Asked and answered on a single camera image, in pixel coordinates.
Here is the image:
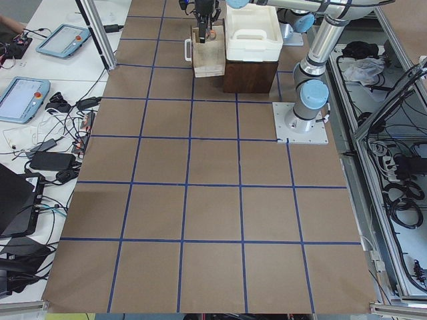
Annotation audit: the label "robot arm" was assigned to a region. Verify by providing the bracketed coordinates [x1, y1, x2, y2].
[252, 0, 390, 133]
[179, 1, 315, 46]

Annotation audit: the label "white drawer handle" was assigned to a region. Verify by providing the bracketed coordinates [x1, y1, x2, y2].
[184, 39, 192, 62]

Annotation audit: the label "black power brick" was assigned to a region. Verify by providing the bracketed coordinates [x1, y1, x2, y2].
[29, 151, 76, 171]

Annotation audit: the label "blue teach pendant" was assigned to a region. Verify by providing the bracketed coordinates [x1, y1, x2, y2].
[1, 77, 51, 123]
[36, 24, 91, 59]

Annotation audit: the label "wooden drawer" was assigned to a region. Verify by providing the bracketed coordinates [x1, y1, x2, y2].
[191, 21, 226, 78]

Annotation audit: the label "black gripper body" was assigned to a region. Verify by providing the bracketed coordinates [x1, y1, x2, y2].
[194, 0, 219, 15]

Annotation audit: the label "dark wooden cabinet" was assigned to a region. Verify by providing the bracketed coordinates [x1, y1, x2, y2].
[223, 60, 278, 93]

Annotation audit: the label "black laptop computer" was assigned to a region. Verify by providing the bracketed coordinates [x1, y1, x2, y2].
[1, 165, 45, 238]

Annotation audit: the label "orange grey handled scissors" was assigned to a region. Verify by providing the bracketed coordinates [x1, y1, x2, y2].
[206, 29, 216, 41]

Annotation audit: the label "white cloth bundle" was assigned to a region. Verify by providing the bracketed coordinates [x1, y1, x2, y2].
[343, 57, 385, 85]

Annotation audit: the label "lower blue teach pendant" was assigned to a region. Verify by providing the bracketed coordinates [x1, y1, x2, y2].
[1, 77, 51, 123]

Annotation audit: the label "white plastic tray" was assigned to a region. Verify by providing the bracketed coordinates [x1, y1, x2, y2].
[225, 3, 283, 62]

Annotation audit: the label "aluminium frame post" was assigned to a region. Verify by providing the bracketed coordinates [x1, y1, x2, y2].
[75, 0, 117, 71]

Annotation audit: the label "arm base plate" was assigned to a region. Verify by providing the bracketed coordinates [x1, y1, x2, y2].
[272, 102, 328, 145]

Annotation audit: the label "upper blue teach pendant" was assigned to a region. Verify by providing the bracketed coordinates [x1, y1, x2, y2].
[36, 24, 91, 59]

